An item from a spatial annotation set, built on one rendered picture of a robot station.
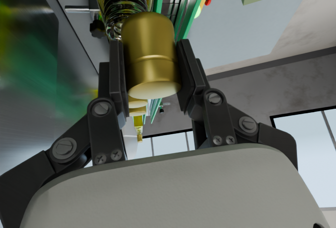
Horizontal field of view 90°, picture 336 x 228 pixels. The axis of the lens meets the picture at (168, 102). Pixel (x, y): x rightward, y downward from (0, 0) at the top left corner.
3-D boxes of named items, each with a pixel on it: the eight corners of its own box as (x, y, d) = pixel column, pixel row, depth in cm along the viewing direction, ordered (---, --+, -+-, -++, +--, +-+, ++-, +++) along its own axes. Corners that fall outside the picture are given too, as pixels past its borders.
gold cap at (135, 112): (146, 90, 30) (149, 114, 29) (127, 93, 30) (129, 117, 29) (141, 83, 26) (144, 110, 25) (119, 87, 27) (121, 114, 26)
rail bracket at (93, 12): (62, -36, 31) (59, 26, 27) (101, -33, 32) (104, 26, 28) (70, -15, 34) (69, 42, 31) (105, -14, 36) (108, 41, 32)
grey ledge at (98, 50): (46, -60, 34) (43, -17, 31) (92, -56, 36) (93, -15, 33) (115, 93, 124) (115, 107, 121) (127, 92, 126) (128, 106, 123)
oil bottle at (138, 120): (131, 99, 114) (135, 141, 106) (140, 99, 115) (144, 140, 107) (132, 102, 119) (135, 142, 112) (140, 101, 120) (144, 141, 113)
